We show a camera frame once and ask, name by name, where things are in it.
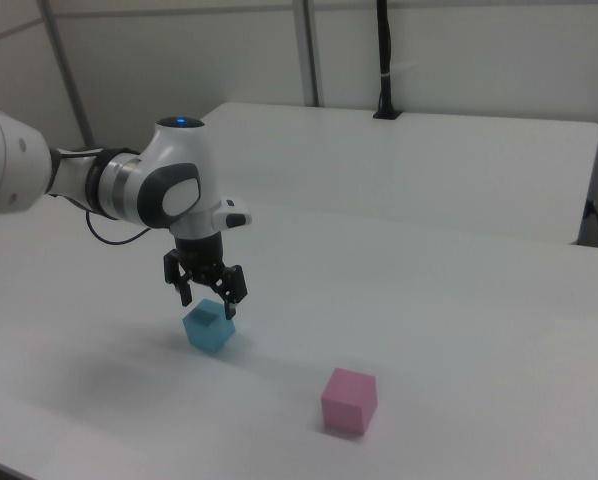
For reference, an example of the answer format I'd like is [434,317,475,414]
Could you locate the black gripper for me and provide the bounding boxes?
[162,231,249,322]

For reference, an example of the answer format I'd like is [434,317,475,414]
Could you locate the blue cube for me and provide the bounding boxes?
[181,298,237,355]

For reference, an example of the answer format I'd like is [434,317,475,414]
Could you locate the pink cube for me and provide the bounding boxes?
[320,367,378,436]

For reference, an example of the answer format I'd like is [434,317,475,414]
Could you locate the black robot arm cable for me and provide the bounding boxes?
[48,146,153,247]

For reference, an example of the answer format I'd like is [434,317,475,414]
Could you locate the grey partition post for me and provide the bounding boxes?
[37,0,94,147]
[292,0,326,107]

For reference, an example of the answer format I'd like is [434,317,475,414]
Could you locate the black camera stand pole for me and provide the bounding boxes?
[372,0,405,121]

